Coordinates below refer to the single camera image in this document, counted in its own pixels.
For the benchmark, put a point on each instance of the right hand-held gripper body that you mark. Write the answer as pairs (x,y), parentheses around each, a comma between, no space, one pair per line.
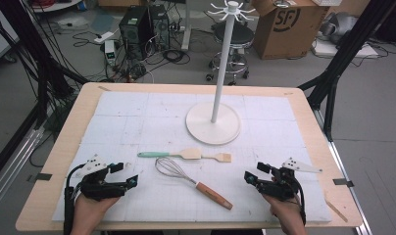
(279,187)

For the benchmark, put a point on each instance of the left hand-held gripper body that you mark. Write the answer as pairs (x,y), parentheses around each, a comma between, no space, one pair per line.
(101,191)

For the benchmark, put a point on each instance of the small wooden spatula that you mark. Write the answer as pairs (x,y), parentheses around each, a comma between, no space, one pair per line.
(225,157)

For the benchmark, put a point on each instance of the white utensil rack stand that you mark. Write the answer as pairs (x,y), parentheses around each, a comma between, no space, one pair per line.
(215,127)

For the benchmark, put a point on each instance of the person's left hand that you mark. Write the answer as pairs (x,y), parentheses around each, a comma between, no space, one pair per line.
(88,215)

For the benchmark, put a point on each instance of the person's right hand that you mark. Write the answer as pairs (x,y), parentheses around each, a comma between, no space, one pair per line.
(289,217)

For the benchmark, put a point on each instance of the white grid mat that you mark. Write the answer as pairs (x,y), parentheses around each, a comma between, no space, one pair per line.
(153,124)

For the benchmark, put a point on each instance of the black tape strip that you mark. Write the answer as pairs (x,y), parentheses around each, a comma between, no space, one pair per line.
(343,182)
(44,177)

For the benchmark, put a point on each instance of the thin wooden stick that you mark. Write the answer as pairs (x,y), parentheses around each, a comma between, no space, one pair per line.
(336,211)

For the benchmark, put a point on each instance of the white power supply unit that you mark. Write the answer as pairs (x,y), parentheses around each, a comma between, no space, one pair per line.
(109,52)

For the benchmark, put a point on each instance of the brown cardboard box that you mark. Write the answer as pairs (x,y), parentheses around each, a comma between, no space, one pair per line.
(284,39)

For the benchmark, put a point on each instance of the white power strip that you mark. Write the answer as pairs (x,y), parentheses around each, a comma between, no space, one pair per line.
(104,37)

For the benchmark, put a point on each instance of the black stool with chrome base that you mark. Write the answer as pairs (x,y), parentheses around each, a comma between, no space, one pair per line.
(241,36)

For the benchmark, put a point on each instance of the white flat board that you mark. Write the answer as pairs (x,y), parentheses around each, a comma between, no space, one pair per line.
(330,49)

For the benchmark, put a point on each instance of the large black computer tower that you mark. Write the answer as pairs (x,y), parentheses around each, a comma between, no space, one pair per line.
(134,32)

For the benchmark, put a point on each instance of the slim black computer tower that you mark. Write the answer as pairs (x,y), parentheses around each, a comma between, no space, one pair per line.
(160,29)

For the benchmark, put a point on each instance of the white desk leg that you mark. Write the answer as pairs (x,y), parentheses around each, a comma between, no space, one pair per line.
(187,26)

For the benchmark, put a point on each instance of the grey bag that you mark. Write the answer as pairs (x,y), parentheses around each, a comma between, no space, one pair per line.
(344,24)

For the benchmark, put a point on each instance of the white cabinet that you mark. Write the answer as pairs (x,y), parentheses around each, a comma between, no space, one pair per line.
(0,42)

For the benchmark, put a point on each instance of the round white table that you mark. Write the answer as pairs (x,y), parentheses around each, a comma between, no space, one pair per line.
(55,6)

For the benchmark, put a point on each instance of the white keyboard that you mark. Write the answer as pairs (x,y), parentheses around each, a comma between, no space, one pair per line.
(326,2)

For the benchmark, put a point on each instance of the aluminium rail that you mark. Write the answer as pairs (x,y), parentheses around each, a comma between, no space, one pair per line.
(338,156)
(13,166)

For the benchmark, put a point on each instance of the black metal frame stand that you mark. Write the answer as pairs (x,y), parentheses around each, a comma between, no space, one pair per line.
(349,42)
(39,49)

